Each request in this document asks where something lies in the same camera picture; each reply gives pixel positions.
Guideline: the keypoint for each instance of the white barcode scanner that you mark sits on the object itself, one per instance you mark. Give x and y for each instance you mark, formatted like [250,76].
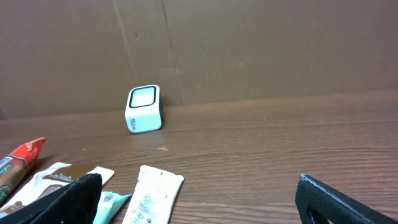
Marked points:
[144,109]

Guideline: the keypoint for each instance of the beige brown snack pouch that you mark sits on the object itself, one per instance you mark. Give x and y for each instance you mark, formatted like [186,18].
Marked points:
[49,180]

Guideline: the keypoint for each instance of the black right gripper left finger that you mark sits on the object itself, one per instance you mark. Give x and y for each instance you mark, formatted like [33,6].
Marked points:
[76,202]

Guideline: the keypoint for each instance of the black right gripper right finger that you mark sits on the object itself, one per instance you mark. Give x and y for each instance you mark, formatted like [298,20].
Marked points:
[319,203]

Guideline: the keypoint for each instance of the white tube with gold cap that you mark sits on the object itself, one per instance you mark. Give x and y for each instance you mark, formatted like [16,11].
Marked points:
[154,196]

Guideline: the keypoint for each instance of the teal snack packet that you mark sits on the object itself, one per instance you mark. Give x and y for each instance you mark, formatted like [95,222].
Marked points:
[109,204]

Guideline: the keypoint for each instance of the orange biscuit pack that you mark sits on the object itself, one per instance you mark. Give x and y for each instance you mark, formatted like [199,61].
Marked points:
[16,165]

